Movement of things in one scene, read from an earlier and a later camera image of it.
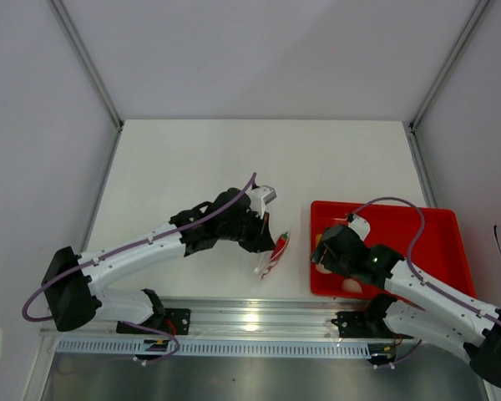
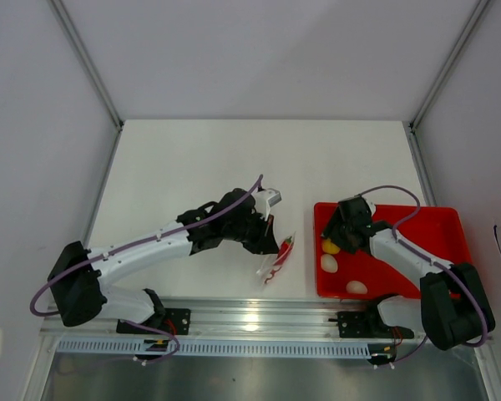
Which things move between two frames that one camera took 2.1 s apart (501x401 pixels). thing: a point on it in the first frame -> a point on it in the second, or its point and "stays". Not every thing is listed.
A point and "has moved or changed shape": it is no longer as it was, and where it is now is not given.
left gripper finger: (262, 239) stays
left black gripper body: (243, 230) stays
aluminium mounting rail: (242, 317) stays
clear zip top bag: (270, 259) has moved or changed shape
